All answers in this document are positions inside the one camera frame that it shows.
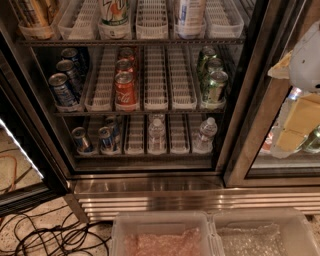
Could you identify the bottom left blue can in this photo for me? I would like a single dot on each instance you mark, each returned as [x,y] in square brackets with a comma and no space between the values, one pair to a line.
[82,140]

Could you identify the middle red cola can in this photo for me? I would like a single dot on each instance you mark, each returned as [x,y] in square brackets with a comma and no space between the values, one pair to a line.
[124,65]

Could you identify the stainless steel fridge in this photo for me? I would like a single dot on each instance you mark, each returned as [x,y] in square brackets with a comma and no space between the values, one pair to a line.
[102,184]

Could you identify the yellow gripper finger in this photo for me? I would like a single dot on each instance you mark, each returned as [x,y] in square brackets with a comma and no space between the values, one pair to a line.
[281,69]
[297,120]

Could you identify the red cola can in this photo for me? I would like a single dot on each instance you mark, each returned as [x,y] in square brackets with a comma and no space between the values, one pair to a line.
[124,65]
[125,88]
[127,53]

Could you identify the middle water bottle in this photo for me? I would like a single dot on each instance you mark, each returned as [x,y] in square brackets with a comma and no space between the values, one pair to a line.
[156,136]

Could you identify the yellow tall can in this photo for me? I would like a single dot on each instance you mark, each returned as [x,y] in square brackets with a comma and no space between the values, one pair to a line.
[38,13]

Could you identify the white green soda bottle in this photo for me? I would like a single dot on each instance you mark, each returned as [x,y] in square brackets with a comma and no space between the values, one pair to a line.
[114,12]

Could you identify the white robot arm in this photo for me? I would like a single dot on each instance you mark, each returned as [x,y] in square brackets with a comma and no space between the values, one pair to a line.
[301,68]

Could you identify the green can behind glass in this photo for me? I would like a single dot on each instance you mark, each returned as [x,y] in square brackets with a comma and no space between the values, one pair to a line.
[312,144]

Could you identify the red can behind glass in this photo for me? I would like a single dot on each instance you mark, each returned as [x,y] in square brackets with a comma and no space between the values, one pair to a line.
[266,146]

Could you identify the blue soda can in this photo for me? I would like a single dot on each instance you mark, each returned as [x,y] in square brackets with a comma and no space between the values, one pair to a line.
[68,67]
[62,90]
[74,55]

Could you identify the white blue bottle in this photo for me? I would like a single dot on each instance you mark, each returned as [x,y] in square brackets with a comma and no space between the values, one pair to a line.
[189,13]

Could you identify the right fridge glass door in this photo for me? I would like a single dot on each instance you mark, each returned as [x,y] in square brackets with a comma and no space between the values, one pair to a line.
[281,25]

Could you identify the left clear plastic bin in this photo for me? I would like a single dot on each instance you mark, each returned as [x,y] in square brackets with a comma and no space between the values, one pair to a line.
[171,233]

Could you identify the right water bottle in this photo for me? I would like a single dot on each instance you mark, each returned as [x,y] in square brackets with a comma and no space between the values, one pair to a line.
[205,136]

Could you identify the clear plastic bin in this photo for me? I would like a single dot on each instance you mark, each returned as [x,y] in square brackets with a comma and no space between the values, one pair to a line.
[265,232]
[171,233]

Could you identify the green soda can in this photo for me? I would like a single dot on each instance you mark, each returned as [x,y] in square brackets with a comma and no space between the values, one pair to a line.
[212,65]
[213,87]
[206,53]

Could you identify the open fridge door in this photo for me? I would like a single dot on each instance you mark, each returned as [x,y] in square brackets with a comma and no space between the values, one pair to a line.
[20,128]

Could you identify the bottom rear blue can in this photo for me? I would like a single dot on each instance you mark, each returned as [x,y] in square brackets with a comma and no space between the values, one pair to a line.
[112,123]

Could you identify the right clear plastic bin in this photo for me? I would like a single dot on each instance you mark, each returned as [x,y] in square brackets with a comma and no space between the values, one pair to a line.
[265,232]

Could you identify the rear red cola can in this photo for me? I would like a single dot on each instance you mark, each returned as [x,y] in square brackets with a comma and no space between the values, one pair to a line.
[127,53]

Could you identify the front red cola can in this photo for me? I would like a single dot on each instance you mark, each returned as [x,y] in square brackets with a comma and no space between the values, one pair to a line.
[125,88]

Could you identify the water bottle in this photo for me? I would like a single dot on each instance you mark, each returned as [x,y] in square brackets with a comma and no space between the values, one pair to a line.
[205,136]
[156,136]

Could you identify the front blue soda can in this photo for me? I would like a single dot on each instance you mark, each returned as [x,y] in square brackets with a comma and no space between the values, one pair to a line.
[62,90]

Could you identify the middle blue soda can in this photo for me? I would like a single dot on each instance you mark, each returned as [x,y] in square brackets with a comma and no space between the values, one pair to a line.
[68,67]

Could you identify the rear blue soda can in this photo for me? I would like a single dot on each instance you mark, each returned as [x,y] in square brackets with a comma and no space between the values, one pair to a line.
[74,55]

